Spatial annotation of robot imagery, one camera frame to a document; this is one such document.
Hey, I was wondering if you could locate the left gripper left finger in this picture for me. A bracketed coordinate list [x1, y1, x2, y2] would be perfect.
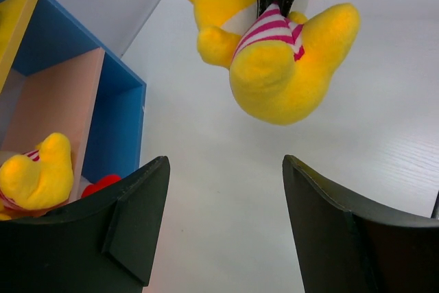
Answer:
[1, 156, 170, 293]

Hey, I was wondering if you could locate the blue yellow toy shelf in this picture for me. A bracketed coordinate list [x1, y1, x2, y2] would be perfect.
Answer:
[1, 0, 146, 203]

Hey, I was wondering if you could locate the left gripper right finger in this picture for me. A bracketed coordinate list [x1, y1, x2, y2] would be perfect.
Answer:
[283, 155, 438, 293]

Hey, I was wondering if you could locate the red crab plush toy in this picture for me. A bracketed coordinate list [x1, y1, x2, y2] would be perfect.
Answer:
[80, 174, 121, 198]

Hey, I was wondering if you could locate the yellow striped plush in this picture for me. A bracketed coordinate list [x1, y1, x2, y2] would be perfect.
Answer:
[189, 0, 361, 126]
[1, 132, 74, 221]

